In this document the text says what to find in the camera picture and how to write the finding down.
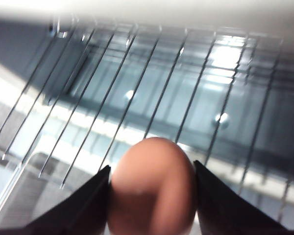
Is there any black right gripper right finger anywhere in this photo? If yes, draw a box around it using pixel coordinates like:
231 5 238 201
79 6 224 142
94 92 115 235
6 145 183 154
194 160 294 235

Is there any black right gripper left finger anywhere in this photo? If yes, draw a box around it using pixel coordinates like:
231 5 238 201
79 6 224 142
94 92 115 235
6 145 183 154
0 165 111 235

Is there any brown egg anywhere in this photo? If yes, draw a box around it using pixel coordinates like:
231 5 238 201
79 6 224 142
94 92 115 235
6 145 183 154
107 137 199 235

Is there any cream Toshiba toaster oven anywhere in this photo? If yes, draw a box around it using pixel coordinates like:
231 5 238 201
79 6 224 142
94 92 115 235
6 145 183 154
0 0 294 235

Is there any wire oven rack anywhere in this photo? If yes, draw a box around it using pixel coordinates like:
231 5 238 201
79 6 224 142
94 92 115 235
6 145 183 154
0 14 294 221

